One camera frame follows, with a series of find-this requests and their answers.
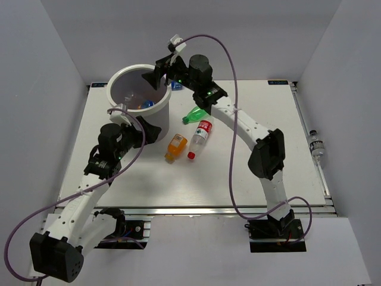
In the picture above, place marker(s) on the table corner label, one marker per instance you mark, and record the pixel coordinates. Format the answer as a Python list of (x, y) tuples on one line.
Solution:
[(98, 85), (277, 82)]

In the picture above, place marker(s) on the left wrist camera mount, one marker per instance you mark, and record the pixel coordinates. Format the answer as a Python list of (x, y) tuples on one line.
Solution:
[(118, 115)]

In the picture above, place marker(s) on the orange bottle with barcode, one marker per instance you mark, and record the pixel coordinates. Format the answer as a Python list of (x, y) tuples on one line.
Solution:
[(175, 148)]

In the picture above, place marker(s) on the red label clear bottle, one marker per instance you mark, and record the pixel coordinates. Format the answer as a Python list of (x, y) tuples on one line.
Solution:
[(200, 138)]

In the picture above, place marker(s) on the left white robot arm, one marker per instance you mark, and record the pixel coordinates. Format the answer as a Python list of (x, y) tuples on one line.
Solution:
[(59, 252)]

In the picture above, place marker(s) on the left table corner label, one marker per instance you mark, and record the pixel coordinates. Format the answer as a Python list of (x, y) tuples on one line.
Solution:
[(98, 85)]

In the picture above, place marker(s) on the blue label bottle behind bin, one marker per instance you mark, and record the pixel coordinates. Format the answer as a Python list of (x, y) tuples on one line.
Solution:
[(176, 86)]

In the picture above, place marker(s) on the orange patterned bottle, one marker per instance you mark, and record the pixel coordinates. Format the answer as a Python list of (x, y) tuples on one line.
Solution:
[(131, 98)]

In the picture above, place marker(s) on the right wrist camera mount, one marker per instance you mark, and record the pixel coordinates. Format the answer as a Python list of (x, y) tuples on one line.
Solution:
[(176, 45)]

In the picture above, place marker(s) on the right table corner label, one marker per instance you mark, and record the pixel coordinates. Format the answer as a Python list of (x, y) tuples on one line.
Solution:
[(277, 82)]

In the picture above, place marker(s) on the white plastic bin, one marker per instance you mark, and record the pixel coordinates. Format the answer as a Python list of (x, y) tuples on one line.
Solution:
[(129, 79)]

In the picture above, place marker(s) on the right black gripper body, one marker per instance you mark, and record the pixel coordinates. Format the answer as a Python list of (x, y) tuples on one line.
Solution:
[(180, 73)]

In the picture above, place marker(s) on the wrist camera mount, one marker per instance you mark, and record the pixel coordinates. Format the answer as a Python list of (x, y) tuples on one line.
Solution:
[(118, 115), (176, 45)]

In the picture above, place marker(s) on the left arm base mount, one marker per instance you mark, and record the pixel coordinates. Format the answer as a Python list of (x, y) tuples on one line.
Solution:
[(129, 233)]

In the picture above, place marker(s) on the clear bottle black label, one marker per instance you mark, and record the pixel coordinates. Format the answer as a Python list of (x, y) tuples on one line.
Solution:
[(316, 145)]

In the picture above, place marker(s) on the green plastic bottle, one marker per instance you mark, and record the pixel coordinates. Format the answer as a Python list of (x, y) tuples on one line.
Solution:
[(195, 115)]

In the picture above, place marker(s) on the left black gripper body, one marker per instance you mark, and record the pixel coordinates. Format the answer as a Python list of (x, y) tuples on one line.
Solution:
[(131, 138)]

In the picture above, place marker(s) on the blue label clear bottle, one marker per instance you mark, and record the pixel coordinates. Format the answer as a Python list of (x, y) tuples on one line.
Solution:
[(146, 104)]

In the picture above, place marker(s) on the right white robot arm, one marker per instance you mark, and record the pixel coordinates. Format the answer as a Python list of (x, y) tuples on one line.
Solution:
[(267, 146)]

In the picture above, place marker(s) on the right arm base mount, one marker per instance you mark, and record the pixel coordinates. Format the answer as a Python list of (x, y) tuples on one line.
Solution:
[(263, 238)]

